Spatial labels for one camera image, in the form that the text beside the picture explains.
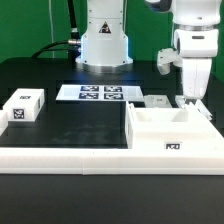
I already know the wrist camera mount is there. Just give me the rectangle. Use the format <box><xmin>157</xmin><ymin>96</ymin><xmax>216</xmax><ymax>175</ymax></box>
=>
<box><xmin>157</xmin><ymin>48</ymin><xmax>182</xmax><ymax>75</ymax></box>

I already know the white cabinet top block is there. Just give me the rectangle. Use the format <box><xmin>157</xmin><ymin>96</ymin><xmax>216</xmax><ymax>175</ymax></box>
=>
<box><xmin>3</xmin><ymin>88</ymin><xmax>45</xmax><ymax>122</ymax></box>

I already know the white cabinet door panel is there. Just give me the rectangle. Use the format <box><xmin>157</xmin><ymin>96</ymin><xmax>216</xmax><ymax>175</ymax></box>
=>
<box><xmin>175</xmin><ymin>95</ymin><xmax>212</xmax><ymax>121</ymax></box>
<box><xmin>144</xmin><ymin>95</ymin><xmax>171</xmax><ymax>108</ymax></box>

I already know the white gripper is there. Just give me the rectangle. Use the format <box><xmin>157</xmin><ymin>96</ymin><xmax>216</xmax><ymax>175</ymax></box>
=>
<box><xmin>174</xmin><ymin>29</ymin><xmax>219</xmax><ymax>99</ymax></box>

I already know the white U-shaped fence frame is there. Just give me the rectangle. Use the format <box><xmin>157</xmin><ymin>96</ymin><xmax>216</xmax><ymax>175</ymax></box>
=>
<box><xmin>0</xmin><ymin>109</ymin><xmax>224</xmax><ymax>176</ymax></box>

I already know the white marker base plate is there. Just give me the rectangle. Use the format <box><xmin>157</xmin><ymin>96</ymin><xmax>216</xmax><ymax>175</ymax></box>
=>
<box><xmin>56</xmin><ymin>84</ymin><xmax>144</xmax><ymax>102</ymax></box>

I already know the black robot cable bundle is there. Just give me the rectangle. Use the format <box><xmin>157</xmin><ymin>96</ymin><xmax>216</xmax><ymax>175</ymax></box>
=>
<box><xmin>31</xmin><ymin>0</ymin><xmax>83</xmax><ymax>59</ymax></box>

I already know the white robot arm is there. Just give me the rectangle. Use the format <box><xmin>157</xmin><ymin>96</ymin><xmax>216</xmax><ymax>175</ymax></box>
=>
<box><xmin>76</xmin><ymin>0</ymin><xmax>222</xmax><ymax>99</ymax></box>

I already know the white cabinet body box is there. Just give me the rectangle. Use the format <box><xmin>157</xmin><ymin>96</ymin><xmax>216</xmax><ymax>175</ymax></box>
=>
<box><xmin>125</xmin><ymin>103</ymin><xmax>224</xmax><ymax>151</ymax></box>

